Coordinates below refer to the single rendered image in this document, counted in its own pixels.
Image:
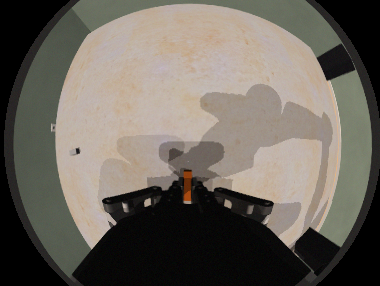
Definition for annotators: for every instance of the orange rod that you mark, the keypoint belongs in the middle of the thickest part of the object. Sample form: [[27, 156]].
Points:
[[187, 185]]

